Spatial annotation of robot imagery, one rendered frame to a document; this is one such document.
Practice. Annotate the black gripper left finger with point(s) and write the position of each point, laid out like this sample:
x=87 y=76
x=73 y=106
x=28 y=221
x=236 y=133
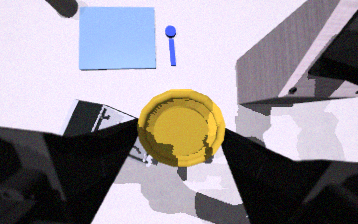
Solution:
x=81 y=169

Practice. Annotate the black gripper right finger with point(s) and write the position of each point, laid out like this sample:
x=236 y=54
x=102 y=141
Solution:
x=274 y=188

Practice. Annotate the yellow plate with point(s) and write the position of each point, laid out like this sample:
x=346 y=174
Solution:
x=181 y=128

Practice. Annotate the grey dish rack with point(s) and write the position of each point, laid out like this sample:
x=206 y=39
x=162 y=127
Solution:
x=85 y=117

